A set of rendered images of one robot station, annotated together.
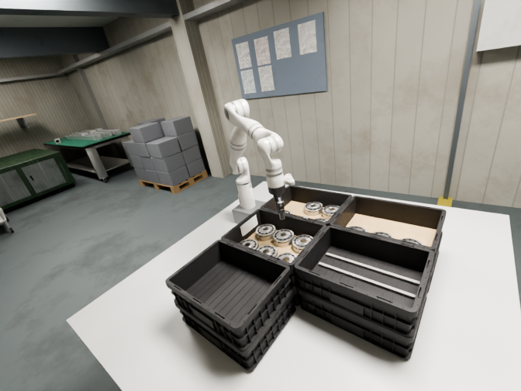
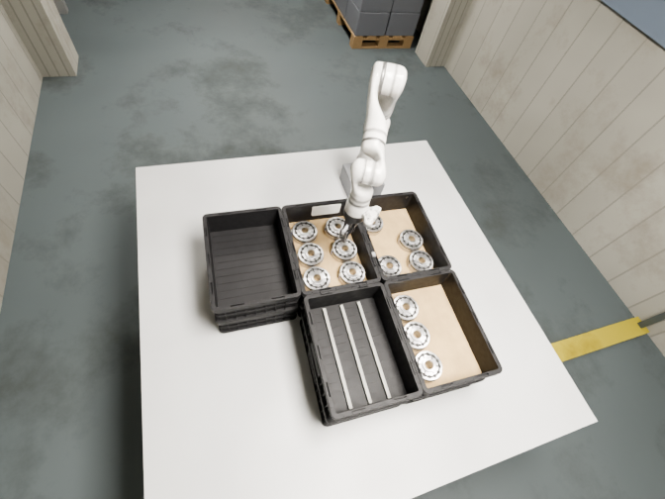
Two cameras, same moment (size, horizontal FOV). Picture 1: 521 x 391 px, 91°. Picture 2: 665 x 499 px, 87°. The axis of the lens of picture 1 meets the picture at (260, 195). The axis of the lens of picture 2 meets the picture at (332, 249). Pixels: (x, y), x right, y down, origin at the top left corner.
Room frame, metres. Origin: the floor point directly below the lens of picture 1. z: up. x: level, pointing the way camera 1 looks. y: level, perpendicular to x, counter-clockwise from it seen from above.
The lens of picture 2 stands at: (0.26, -0.28, 2.03)
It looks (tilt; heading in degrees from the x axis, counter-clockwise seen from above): 56 degrees down; 18
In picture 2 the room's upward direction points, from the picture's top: 16 degrees clockwise
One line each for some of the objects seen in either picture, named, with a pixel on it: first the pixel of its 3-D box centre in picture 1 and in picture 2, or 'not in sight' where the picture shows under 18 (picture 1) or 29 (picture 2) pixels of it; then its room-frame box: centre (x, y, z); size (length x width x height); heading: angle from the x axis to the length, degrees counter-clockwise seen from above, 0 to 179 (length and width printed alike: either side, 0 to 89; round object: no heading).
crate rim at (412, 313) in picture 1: (361, 261); (359, 344); (0.70, -0.31, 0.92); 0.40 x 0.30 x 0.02; 47
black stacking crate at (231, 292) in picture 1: (229, 286); (250, 261); (0.76, 0.18, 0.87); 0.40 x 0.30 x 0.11; 47
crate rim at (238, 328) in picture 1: (226, 276); (249, 254); (0.76, 0.18, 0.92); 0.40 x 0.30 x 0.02; 47
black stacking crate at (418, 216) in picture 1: (385, 229); (433, 330); (0.92, -0.52, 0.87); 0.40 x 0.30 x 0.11; 47
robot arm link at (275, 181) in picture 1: (279, 177); (362, 206); (1.00, -0.09, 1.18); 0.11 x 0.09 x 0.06; 91
